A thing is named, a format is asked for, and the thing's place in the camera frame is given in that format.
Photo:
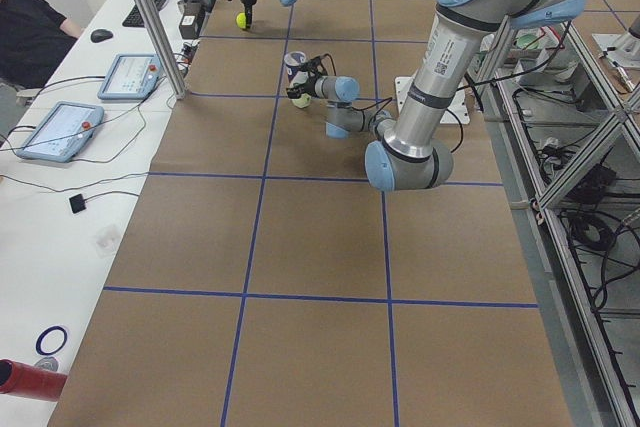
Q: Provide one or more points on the small black square pad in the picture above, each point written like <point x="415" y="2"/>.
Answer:
<point x="77" y="203"/>

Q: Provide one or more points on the teach pendant tablet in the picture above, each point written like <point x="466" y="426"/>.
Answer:
<point x="131" y="77"/>
<point x="63" y="133"/>

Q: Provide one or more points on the near teach pendant tablet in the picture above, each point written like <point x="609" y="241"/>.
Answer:
<point x="63" y="133"/>

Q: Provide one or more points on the yellow tennis ball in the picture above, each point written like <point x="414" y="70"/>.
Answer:
<point x="239" y="21"/>
<point x="302" y="102"/>

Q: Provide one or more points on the tennis ball can holder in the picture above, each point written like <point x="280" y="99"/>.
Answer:
<point x="293" y="61"/>

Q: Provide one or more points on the black computer mouse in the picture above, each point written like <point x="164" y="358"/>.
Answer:
<point x="100" y="35"/>

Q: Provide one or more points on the black box device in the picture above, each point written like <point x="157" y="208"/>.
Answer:
<point x="193" y="15"/>

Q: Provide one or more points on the red bottle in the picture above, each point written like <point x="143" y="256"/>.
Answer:
<point x="22" y="380"/>

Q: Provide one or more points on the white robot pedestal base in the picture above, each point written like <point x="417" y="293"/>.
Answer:
<point x="455" y="112"/>

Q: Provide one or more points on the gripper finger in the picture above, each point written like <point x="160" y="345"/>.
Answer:
<point x="295" y="92"/>
<point x="250" y="14"/>
<point x="244" y="18"/>

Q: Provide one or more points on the seated person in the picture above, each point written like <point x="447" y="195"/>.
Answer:
<point x="35" y="39"/>

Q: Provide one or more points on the far teach pendant tablet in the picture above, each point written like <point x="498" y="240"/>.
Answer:
<point x="131" y="77"/>

